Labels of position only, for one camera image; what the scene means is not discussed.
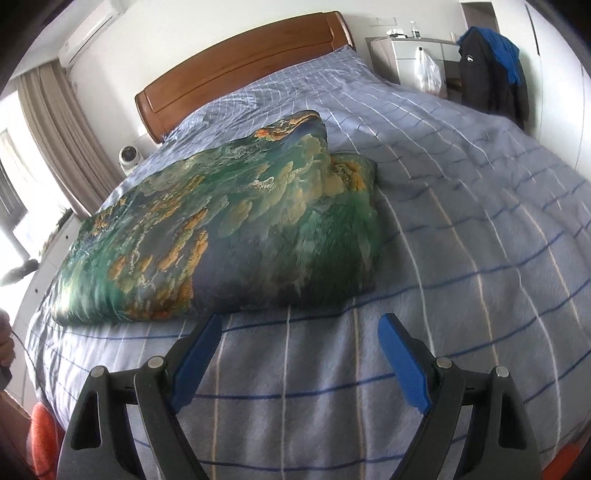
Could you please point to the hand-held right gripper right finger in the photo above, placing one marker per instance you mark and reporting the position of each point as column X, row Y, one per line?
column 406, row 360

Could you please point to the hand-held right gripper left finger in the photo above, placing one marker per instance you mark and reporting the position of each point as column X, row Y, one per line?
column 201, row 355

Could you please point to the green patterned shirt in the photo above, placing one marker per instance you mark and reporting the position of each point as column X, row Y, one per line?
column 231, row 221

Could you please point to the person's left hand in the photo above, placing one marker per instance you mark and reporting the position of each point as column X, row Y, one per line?
column 5, row 344

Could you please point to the blue plaid bedspread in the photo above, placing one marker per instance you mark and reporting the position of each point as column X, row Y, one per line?
column 461, row 207

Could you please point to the white dresser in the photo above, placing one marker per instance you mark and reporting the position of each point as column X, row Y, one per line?
column 392, row 55
column 44, row 290

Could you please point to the dark clutter pile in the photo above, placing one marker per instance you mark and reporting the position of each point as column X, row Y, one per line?
column 55, row 230

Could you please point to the grey fuzzy object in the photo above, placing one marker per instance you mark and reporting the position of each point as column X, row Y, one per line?
column 18, row 273

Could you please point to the beige curtain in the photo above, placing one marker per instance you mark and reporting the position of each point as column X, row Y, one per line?
column 69, row 138

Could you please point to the white plastic bag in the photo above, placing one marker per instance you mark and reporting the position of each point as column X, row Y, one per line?
column 427, row 74

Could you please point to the black and blue jacket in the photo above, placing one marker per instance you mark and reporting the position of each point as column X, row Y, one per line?
column 489, row 74

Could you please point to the wooden headboard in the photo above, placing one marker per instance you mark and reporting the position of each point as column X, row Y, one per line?
column 240, row 60

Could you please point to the small white box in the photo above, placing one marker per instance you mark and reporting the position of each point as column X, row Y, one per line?
column 397, row 32

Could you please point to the small bottle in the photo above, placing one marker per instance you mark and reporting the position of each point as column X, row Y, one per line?
column 414, row 30

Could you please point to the white wardrobe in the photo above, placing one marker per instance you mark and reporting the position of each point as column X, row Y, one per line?
column 563, row 69

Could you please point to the white air conditioner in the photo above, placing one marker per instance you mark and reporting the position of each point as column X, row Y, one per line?
column 87, row 37

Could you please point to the white security camera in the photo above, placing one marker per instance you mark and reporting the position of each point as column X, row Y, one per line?
column 129, row 157

